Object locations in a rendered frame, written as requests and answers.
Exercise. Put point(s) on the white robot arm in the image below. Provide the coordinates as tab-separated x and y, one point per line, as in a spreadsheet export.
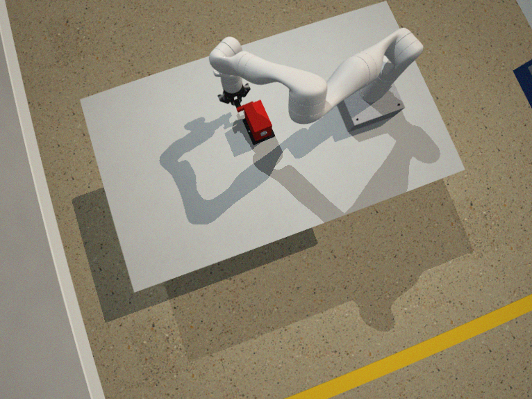
366	71

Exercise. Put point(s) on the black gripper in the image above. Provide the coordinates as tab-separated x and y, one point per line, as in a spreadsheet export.
244	90

